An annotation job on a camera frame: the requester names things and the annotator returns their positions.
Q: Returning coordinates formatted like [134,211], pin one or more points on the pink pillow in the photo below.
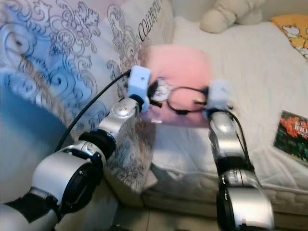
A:
[183,65]

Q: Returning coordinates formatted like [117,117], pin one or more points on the yellow cartoon egg print blanket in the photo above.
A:
[293,33]

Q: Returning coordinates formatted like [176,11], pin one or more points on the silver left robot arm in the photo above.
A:
[62,175]

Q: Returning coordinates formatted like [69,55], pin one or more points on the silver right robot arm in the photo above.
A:
[231,144]

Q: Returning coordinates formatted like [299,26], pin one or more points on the beige plush toy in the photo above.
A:
[226,17]

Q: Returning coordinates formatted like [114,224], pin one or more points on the white quilt with swirl print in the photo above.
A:
[72,43]

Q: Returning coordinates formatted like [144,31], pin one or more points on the dark colourful book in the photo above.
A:
[291,137]

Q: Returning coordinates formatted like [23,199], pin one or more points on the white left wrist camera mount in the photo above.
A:
[139,81]

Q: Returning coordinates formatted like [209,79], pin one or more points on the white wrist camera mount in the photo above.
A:
[220,95]
[139,81]

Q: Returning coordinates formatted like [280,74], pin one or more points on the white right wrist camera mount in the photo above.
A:
[220,95]

